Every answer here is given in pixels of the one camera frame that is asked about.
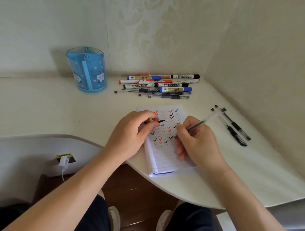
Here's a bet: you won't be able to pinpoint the clear black gel pen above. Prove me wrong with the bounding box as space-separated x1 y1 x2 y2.
139 92 192 96
148 95 190 99
211 108 248 147
214 105 251 141
114 89 159 94

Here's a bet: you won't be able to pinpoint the person's left white shoe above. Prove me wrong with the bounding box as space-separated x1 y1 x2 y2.
108 206 121 231

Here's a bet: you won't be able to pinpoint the person's right white shoe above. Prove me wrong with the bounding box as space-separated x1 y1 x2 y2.
156 210 173 231

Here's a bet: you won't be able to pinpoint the person's white shoe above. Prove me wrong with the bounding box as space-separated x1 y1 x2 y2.
108 206 121 231
156 210 173 231

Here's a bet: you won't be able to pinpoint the person's left hand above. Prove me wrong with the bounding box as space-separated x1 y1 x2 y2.
104 110 159 165

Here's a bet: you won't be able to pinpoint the person's left forearm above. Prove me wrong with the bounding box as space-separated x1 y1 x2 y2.
0 143 127 231

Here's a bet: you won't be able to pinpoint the lined notebook with check marks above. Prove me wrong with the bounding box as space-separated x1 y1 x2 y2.
137 105 199 178

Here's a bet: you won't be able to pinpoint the white desk side panel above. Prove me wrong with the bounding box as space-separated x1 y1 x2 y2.
0 134 103 207

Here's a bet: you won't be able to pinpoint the blue plastic pen holder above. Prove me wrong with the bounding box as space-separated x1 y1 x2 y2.
66 46 107 93

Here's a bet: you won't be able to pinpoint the white charger plug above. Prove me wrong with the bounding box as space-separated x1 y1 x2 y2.
59 156 69 172

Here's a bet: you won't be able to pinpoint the person's right forearm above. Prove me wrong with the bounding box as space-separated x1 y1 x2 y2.
203 163 286 231

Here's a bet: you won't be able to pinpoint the dark blue shorts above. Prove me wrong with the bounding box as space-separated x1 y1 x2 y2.
73 194 215 231

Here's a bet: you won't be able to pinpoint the pile of whiteboard markers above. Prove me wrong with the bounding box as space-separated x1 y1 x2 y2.
119 74 200 93

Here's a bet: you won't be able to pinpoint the person's right hand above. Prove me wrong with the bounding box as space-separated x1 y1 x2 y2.
175 116 228 170

